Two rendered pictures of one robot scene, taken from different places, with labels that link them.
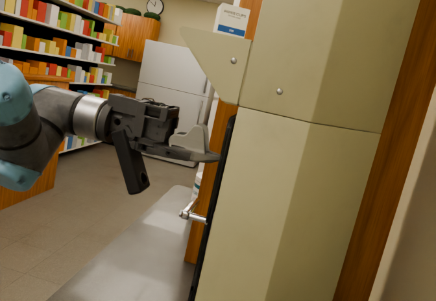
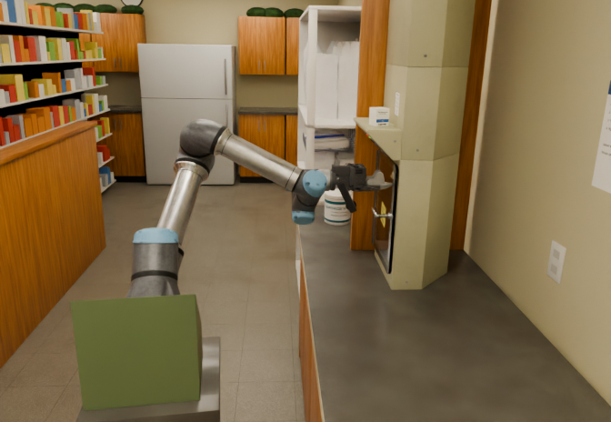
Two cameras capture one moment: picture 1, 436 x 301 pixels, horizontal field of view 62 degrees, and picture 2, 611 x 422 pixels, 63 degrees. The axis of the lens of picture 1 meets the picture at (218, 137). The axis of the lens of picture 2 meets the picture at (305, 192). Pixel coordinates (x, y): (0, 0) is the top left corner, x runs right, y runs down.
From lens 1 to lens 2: 1.19 m
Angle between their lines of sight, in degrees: 13
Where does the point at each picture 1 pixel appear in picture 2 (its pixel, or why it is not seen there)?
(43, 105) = not seen: hidden behind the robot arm
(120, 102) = (339, 170)
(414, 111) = (470, 127)
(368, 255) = (459, 216)
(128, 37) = (109, 44)
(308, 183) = (435, 186)
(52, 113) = not seen: hidden behind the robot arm
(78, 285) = (312, 273)
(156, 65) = (159, 73)
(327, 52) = (435, 129)
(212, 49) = (385, 137)
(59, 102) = not seen: hidden behind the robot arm
